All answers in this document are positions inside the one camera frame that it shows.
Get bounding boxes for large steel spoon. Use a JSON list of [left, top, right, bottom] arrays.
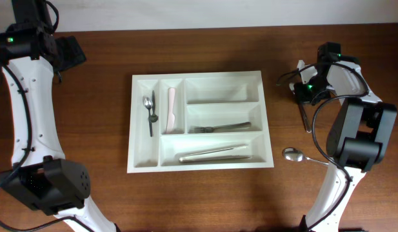
[[289, 82, 312, 133]]

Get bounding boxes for pink plastic knife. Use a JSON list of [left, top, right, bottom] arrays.
[[165, 88, 176, 134]]

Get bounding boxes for steel tongs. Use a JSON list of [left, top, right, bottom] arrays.
[[178, 144, 252, 163]]

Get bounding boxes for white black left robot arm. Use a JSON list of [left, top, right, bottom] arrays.
[[0, 0, 118, 231]]

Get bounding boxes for thin steel fork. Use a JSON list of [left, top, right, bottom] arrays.
[[188, 122, 252, 133]]

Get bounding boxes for small steel teaspoon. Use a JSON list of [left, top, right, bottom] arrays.
[[143, 97, 154, 137]]

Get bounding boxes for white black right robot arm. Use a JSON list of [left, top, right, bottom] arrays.
[[290, 42, 397, 231]]

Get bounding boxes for white plastic cutlery tray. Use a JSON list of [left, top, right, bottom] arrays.
[[127, 71, 274, 173]]

